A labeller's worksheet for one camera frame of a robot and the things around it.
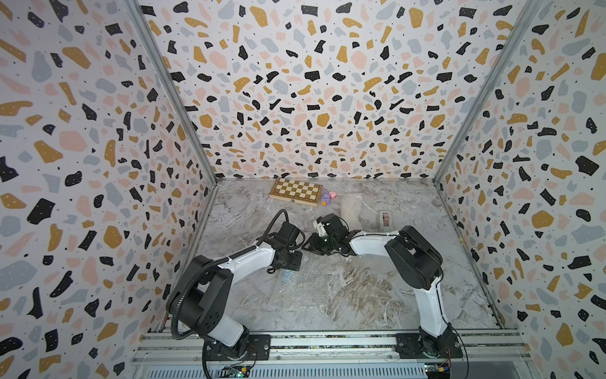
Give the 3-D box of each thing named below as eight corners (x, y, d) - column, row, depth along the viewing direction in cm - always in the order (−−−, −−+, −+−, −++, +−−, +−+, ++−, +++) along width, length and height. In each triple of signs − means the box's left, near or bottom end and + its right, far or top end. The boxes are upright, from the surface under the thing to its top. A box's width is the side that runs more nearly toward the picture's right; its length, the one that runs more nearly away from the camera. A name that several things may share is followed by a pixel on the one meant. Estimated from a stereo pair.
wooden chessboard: (269, 198, 117) (268, 194, 114) (278, 181, 125) (277, 176, 122) (317, 207, 113) (317, 203, 111) (323, 189, 121) (323, 184, 119)
